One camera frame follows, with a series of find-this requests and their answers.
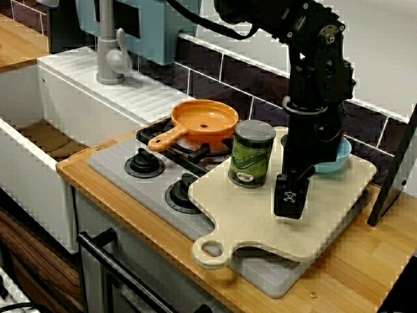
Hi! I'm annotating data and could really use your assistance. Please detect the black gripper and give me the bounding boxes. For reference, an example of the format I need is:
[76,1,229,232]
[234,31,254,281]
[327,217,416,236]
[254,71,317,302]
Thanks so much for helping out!
[272,96,347,220]

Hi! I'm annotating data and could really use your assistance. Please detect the green can with grey lid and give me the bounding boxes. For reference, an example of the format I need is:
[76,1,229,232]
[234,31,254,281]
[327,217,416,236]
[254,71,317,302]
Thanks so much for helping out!
[227,119,277,189]

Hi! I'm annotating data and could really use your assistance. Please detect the light blue bowl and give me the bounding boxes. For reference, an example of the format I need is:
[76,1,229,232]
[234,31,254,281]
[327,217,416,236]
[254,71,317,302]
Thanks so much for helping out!
[313,138,353,175]

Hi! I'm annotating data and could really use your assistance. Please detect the black stove knob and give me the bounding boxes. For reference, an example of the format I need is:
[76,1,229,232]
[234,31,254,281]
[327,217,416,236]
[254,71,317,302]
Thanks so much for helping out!
[124,147,166,179]
[164,171,205,215]

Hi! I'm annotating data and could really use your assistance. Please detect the dark upright panel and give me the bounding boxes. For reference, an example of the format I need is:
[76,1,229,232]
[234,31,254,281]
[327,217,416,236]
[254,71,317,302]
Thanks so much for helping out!
[367,102,417,228]

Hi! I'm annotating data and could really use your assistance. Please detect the orange toy frying pan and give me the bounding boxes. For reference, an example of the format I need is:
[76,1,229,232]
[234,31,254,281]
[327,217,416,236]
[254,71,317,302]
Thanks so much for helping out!
[147,98,240,153]

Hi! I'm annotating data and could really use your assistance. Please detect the black burner grate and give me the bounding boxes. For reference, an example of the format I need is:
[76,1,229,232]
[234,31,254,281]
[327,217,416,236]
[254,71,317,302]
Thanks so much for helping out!
[135,113,259,174]

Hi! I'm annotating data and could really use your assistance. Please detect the grey toy stove top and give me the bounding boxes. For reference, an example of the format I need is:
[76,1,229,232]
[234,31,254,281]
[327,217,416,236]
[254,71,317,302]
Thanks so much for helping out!
[87,129,371,299]

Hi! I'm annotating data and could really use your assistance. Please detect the teal blue box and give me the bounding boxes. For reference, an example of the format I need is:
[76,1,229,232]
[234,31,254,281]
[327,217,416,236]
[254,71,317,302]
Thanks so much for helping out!
[74,0,203,67]

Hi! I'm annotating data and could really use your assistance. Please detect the grey toy faucet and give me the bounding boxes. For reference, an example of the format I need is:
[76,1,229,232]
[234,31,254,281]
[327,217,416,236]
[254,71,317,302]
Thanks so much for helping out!
[95,0,134,86]

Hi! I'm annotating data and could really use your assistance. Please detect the white toy sink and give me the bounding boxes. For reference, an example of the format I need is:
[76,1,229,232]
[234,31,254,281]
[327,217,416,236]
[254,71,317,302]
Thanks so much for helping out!
[0,45,197,256]

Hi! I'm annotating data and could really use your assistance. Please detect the wooden cutting board with handle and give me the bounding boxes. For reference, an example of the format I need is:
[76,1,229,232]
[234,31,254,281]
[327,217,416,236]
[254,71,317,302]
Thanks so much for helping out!
[188,125,379,271]

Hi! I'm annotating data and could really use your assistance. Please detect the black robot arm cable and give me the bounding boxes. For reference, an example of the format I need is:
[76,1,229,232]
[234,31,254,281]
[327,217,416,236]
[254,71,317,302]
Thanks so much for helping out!
[165,0,261,40]

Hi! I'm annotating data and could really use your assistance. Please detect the black oven door handle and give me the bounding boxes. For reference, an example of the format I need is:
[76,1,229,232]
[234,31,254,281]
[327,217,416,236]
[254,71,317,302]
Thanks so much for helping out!
[76,227,214,313]

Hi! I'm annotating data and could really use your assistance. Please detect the aluminium extrusion frame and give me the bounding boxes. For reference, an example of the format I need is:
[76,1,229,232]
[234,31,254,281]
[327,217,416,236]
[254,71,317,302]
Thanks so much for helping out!
[0,264,29,313]

